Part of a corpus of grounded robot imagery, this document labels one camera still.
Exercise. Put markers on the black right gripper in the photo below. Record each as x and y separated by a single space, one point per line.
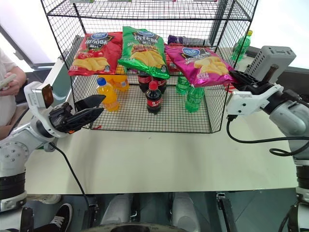
258 87

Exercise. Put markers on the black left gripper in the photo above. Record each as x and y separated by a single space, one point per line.
60 118

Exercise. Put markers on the magenta chips bag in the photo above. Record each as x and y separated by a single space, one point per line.
202 65

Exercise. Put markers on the white phone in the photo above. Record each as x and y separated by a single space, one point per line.
6 81

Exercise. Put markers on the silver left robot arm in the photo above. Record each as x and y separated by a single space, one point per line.
14 149

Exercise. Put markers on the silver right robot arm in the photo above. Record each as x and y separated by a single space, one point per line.
289 116

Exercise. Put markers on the person's bare hand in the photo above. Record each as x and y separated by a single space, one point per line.
12 88

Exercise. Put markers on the orange soda bottle blue cap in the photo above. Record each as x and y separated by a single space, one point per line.
108 96

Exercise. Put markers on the green bottle yellow cap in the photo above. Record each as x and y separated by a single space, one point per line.
240 48

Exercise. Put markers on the grey vented box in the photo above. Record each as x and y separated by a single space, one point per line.
272 60

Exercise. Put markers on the green soda bottle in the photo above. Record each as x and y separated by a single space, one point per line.
194 99
181 85

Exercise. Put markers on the red chips bag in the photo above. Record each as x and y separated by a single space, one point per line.
96 55

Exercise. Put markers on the cola bottle red cap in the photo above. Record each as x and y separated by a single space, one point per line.
153 99

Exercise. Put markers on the small red snack bag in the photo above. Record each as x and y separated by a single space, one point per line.
172 67

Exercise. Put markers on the purple snack bag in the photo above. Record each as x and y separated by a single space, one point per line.
176 38

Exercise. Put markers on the green chips bag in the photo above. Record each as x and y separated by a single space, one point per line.
142 48

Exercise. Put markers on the person in white shirt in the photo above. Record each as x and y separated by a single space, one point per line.
6 108

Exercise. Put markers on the white shoe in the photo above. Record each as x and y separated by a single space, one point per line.
48 199

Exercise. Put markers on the black table strut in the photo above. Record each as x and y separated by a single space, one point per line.
227 212
91 212

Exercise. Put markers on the white rounded cover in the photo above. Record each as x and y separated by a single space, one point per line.
116 210
184 210

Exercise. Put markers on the black sneaker white laces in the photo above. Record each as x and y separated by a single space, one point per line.
61 216

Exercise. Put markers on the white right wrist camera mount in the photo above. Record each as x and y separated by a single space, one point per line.
243 99

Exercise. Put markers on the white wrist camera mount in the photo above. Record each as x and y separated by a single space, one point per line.
36 95
243 99

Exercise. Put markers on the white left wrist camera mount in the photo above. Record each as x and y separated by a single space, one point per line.
36 95

